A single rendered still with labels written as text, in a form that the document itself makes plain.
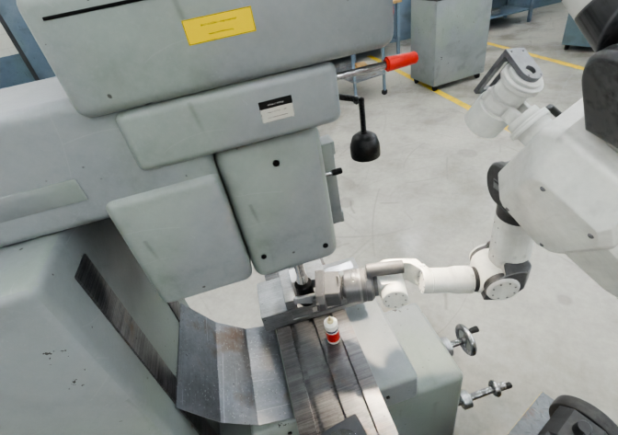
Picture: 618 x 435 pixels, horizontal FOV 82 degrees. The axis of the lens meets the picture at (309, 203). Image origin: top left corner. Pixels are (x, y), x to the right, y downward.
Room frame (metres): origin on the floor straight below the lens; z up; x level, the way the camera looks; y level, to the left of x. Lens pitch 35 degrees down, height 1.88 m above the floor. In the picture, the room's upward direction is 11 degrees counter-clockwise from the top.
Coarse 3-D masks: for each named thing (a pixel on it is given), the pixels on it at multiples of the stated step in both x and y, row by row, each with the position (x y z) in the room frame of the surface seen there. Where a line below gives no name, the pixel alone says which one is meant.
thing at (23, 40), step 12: (0, 0) 6.60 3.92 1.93; (12, 0) 6.62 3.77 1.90; (0, 12) 6.59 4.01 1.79; (12, 12) 6.61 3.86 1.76; (12, 24) 6.60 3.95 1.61; (24, 24) 6.62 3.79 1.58; (12, 36) 6.60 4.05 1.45; (24, 36) 6.61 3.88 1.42; (24, 48) 6.59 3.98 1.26; (36, 48) 6.62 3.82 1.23; (24, 60) 6.60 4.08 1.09; (36, 60) 6.60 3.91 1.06; (36, 72) 6.59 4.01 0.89; (48, 72) 6.61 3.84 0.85
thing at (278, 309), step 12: (336, 264) 0.88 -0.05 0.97; (348, 264) 0.87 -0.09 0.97; (288, 276) 0.83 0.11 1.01; (264, 288) 0.84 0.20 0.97; (276, 288) 0.83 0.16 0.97; (288, 288) 0.78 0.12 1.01; (264, 300) 0.78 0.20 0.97; (276, 300) 0.78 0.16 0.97; (288, 300) 0.73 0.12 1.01; (264, 312) 0.74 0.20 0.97; (276, 312) 0.73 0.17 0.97; (288, 312) 0.73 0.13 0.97; (300, 312) 0.73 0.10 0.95; (312, 312) 0.74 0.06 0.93; (324, 312) 0.74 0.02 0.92; (264, 324) 0.72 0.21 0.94; (276, 324) 0.72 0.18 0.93; (288, 324) 0.72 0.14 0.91
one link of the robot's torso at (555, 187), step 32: (544, 128) 0.39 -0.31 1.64; (576, 128) 0.36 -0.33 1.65; (512, 160) 0.47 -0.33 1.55; (544, 160) 0.37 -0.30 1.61; (576, 160) 0.34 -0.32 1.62; (608, 160) 0.32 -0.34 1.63; (512, 192) 0.43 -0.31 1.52; (544, 192) 0.36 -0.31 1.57; (576, 192) 0.32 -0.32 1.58; (608, 192) 0.30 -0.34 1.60; (544, 224) 0.38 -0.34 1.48; (576, 224) 0.32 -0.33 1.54; (608, 224) 0.29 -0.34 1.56; (576, 256) 0.35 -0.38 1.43; (608, 256) 0.29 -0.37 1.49; (608, 288) 0.31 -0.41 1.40
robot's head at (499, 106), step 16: (480, 96) 0.55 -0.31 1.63; (496, 96) 0.52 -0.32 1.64; (512, 96) 0.50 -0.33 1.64; (528, 96) 0.48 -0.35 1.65; (480, 112) 0.53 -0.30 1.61; (496, 112) 0.51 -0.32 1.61; (512, 112) 0.50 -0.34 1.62; (528, 112) 0.48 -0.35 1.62; (480, 128) 0.53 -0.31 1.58; (496, 128) 0.51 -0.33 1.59; (512, 128) 0.49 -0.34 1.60
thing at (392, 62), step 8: (392, 56) 0.58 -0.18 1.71; (400, 56) 0.58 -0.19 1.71; (408, 56) 0.58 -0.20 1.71; (416, 56) 0.58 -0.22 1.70; (376, 64) 0.58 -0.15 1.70; (384, 64) 0.58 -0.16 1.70; (392, 64) 0.58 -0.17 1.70; (400, 64) 0.58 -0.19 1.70; (408, 64) 0.58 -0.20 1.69; (344, 72) 0.57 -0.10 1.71; (352, 72) 0.57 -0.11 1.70; (360, 72) 0.57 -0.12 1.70; (368, 72) 0.58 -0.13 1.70
